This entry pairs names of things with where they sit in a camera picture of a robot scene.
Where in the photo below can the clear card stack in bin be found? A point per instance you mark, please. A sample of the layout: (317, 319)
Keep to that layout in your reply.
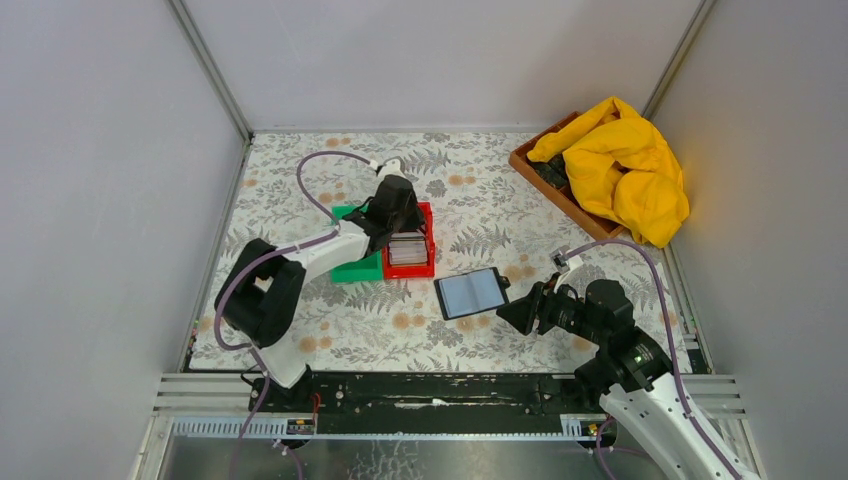
(408, 249)

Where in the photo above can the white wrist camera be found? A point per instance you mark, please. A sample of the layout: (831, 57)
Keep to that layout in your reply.
(393, 166)
(566, 263)

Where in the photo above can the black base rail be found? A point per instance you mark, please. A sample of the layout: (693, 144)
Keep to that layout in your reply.
(430, 403)

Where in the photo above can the floral table mat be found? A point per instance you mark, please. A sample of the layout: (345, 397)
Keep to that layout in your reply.
(485, 215)

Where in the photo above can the brown wooden tray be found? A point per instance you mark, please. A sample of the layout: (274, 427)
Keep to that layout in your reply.
(562, 197)

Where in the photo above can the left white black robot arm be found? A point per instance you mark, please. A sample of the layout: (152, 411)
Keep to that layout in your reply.
(260, 296)

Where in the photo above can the black leather card holder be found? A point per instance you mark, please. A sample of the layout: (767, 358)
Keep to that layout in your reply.
(471, 293)

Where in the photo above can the yellow cloth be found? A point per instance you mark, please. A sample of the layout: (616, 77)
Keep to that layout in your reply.
(620, 168)

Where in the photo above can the green plastic bin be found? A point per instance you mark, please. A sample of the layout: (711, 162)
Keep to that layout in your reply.
(367, 269)

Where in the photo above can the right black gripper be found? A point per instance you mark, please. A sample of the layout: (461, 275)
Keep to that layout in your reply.
(520, 313)

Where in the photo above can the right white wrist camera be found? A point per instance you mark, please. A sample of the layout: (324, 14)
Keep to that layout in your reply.
(566, 263)

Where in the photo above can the dark items in tray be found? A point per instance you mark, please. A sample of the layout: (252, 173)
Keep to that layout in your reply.
(553, 172)

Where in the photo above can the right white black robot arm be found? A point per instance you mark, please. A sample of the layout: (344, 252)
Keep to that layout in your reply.
(631, 378)

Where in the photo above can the red plastic bin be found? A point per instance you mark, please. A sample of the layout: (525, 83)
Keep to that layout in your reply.
(417, 271)

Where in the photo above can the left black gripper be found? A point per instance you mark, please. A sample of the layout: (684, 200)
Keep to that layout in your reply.
(414, 219)

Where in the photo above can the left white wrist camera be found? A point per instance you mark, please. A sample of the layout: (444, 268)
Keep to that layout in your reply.
(393, 166)

